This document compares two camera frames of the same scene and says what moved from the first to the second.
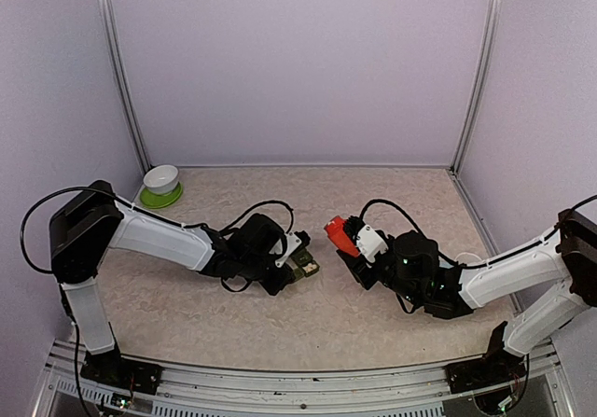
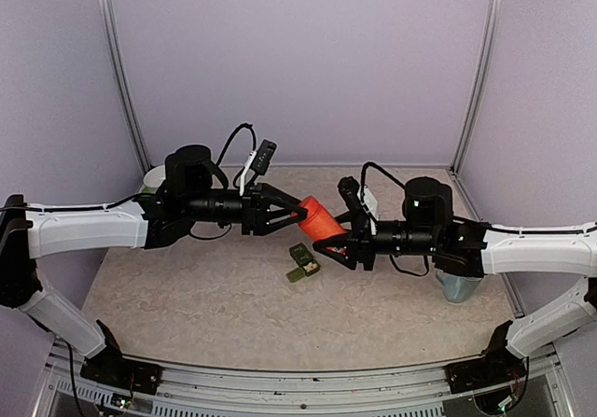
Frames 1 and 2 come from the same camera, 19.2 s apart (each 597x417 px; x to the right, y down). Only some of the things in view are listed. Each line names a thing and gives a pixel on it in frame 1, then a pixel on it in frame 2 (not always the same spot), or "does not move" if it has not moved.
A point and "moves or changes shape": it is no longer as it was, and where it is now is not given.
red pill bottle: [340, 237] moves or changes shape
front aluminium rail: [536, 388] does not move
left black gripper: [285, 278] to [254, 215]
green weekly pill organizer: [306, 264] does not move
